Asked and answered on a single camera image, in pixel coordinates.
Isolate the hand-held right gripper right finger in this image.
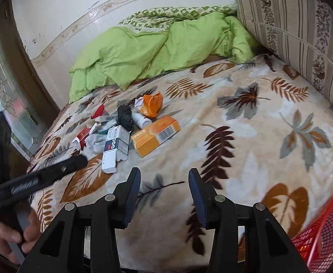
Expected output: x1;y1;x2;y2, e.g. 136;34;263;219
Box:
188;168;310;273

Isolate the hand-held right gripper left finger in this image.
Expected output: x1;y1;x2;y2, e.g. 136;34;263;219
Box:
18;167;142;273

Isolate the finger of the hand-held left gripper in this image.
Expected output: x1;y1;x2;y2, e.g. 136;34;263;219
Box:
38;155;89;187

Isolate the red and white pack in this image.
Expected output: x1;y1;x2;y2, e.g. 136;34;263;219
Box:
72;126;91;150

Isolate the white and black carton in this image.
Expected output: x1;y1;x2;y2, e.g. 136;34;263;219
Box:
102;126;131;174

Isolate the teal blister packet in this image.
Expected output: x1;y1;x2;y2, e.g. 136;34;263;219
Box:
97;119;118;134

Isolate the orange cardboard box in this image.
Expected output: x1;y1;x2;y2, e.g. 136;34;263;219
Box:
130;115;181;158

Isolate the red wrapper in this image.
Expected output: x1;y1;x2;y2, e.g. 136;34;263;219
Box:
91;104;110;119

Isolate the small white plastic bottle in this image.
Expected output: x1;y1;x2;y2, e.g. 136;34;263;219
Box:
132;112;153;129

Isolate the black cloth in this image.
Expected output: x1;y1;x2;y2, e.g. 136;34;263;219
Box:
117;104;135;131

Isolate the orange wrapper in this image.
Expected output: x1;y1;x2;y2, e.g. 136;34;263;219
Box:
139;93;163;119

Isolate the red plastic mesh basket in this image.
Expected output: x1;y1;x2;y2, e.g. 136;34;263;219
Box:
292;188;333;273

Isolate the person's left hand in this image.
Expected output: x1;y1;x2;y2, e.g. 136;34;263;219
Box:
0;209;43;264

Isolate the wooden door with patterned glass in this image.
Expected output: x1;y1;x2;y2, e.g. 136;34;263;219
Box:
0;0;60;162

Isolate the leaf print blanket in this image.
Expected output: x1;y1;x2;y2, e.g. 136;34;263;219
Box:
27;54;333;273

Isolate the green quilt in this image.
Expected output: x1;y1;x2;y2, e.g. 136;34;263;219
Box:
69;11;259;104

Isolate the green and white patterned blanket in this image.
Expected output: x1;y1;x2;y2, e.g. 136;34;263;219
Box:
118;4;238;33

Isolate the striped floral cushion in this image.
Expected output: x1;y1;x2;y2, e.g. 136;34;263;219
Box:
236;0;333;117

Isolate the thin white cable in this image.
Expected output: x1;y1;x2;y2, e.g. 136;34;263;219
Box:
253;20;333;81

